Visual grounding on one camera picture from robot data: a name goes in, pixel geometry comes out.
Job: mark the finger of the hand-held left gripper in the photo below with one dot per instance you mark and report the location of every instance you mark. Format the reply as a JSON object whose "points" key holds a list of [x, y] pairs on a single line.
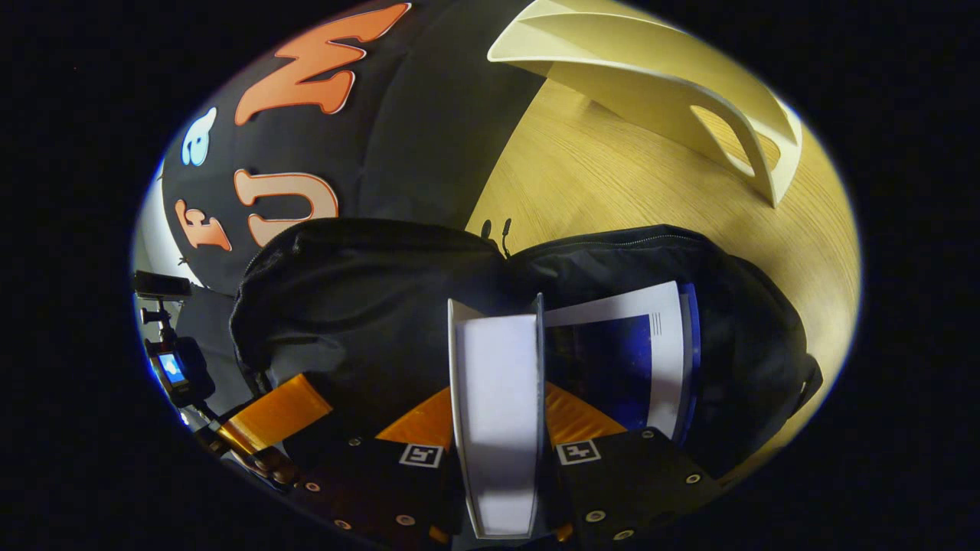
{"points": [[276, 413]]}

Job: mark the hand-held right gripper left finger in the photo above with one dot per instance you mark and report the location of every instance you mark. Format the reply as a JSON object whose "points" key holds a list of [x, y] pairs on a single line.
{"points": [[367, 490]]}

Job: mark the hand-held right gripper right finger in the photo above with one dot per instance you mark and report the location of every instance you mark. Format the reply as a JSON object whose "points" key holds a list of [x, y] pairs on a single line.
{"points": [[628, 490]]}

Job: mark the blue cover book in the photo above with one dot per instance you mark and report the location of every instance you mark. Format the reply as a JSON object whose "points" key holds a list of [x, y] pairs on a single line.
{"points": [[612, 360]]}

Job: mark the black schoolbag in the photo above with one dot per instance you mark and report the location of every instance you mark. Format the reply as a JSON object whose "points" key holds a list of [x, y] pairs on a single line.
{"points": [[360, 306]]}

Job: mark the grey portrait cover book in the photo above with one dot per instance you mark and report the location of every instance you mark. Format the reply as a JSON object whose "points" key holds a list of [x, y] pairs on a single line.
{"points": [[498, 413]]}

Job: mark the white bookshelf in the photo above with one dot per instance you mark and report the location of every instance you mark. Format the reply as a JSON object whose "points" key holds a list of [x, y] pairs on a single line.
{"points": [[651, 84]]}

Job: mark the smartphone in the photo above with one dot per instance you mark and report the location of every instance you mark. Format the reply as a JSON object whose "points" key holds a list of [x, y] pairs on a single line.
{"points": [[162, 285]]}

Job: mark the camera on stand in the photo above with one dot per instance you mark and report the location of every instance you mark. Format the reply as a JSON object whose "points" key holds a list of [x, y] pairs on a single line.
{"points": [[180, 371]]}

